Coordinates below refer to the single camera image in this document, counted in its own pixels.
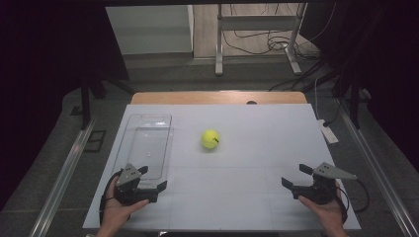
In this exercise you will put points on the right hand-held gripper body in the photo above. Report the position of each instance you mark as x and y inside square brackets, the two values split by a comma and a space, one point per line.
[321, 191]

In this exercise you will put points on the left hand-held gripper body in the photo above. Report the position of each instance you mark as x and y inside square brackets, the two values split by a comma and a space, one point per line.
[130, 176]

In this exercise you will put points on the clear plastic bin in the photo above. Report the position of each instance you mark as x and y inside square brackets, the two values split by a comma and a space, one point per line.
[148, 144]

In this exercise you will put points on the yellow tennis ball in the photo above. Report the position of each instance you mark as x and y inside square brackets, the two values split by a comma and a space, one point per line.
[210, 138]

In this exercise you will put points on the person's right hand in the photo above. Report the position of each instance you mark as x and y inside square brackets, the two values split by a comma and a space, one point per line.
[329, 214]

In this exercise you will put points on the person's left hand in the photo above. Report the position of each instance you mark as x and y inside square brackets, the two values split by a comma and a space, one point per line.
[115, 214]

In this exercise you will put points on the white power strip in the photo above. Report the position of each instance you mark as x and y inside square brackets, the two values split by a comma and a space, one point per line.
[328, 132]

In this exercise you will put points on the white work board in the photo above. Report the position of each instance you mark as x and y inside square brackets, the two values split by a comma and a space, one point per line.
[230, 184]

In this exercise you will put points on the black metal stand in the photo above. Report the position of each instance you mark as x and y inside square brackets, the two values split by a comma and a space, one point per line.
[354, 102]
[85, 98]

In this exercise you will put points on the wooden table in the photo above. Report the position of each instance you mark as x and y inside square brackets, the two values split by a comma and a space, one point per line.
[197, 98]

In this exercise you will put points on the black curtain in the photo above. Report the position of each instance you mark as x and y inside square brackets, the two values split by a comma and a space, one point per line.
[385, 59]
[42, 65]

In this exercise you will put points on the white cabinet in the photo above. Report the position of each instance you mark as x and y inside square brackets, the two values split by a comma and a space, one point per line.
[148, 29]

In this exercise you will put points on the aluminium floor rail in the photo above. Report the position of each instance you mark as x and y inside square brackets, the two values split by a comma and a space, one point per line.
[61, 184]
[378, 171]

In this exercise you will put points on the grey metal desk frame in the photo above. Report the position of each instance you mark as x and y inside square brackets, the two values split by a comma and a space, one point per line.
[257, 23]

